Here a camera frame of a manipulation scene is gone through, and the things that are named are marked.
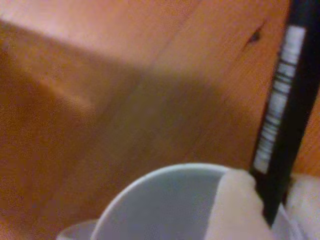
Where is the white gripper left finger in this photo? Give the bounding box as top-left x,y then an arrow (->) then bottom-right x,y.
206,169 -> 276,240

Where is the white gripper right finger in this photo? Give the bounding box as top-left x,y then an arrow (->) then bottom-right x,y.
284,174 -> 320,240

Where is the white patterned mug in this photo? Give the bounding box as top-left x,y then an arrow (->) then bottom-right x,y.
56,162 -> 305,240

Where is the black pen with red end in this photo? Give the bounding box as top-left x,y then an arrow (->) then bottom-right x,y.
249,0 -> 320,226

